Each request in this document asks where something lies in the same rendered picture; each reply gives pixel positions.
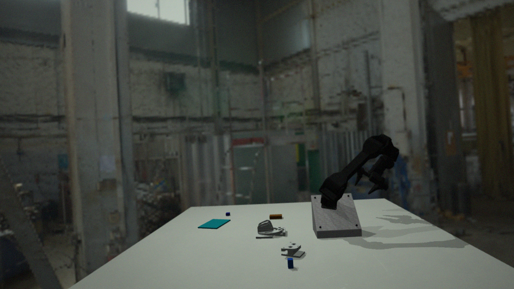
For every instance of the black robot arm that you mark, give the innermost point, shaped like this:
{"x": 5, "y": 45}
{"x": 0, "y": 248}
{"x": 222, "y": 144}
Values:
{"x": 334, "y": 186}

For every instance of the teal rectangular plate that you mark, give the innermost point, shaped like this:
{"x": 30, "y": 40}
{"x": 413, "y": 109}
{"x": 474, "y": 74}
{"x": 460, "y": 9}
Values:
{"x": 214, "y": 223}

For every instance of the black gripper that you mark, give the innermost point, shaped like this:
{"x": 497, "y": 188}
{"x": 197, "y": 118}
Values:
{"x": 375, "y": 187}

